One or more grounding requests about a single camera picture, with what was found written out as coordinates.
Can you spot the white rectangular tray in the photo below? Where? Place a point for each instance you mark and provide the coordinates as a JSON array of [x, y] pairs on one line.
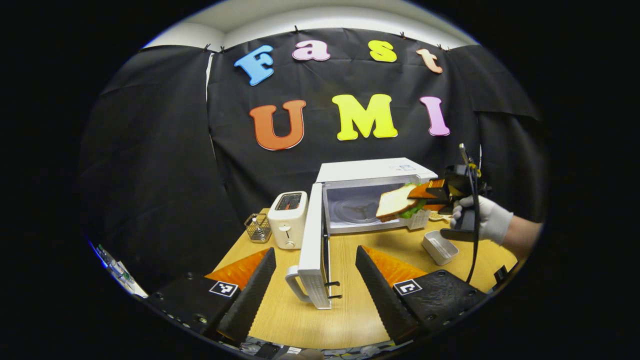
[[440, 247]]

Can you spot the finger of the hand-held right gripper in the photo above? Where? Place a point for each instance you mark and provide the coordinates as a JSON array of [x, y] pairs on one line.
[[431, 190], [436, 206]]

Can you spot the white microwave oven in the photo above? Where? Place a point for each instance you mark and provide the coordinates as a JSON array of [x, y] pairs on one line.
[[370, 170]]

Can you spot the lettuce sandwich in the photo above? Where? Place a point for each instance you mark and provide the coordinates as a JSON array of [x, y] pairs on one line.
[[395, 202]]

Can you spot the bright cluttered side rack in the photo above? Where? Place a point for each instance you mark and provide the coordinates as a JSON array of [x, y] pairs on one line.
[[117, 270]]

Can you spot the white toaster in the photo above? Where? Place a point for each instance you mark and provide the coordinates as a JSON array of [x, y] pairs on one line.
[[287, 220]]

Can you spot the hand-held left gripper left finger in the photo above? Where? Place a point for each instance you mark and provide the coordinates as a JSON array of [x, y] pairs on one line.
[[252, 295]]

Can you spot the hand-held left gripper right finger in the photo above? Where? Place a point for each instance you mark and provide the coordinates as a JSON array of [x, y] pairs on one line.
[[382, 295]]

